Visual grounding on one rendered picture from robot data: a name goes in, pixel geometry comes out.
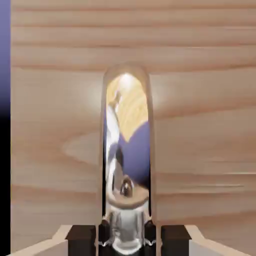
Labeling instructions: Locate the curved shiny metal handle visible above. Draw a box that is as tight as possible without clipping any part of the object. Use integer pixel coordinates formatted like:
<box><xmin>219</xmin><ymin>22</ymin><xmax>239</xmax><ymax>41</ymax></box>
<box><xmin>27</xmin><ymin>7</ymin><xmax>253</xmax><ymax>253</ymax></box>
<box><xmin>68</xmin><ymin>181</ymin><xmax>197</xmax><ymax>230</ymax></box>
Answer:
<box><xmin>95</xmin><ymin>62</ymin><xmax>162</xmax><ymax>256</ymax></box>

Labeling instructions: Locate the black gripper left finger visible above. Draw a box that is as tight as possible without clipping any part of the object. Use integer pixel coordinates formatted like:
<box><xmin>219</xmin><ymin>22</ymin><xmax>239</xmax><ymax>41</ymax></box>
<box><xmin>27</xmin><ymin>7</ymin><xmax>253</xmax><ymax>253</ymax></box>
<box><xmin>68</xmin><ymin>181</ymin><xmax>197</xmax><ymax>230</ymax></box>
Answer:
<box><xmin>3</xmin><ymin>224</ymin><xmax>97</xmax><ymax>256</ymax></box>

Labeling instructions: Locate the light wood cabinet door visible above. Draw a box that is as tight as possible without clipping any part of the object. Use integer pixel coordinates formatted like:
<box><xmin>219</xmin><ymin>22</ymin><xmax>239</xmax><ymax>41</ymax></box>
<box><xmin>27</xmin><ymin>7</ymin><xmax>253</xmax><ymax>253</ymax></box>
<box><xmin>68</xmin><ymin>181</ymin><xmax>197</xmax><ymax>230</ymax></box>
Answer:
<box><xmin>10</xmin><ymin>0</ymin><xmax>256</xmax><ymax>256</ymax></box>

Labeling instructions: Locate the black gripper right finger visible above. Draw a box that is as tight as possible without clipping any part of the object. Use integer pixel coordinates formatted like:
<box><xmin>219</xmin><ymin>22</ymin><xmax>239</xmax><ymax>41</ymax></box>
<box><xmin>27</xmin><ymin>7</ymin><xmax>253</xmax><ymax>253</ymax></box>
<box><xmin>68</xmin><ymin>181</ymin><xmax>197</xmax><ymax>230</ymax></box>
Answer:
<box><xmin>161</xmin><ymin>224</ymin><xmax>253</xmax><ymax>256</ymax></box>

